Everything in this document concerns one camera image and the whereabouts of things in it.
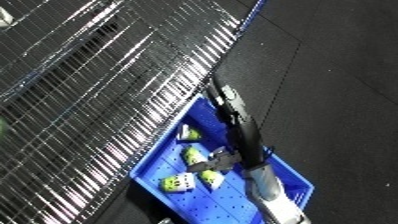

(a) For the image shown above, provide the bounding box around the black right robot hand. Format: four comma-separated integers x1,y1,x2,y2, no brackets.
188,77,278,173

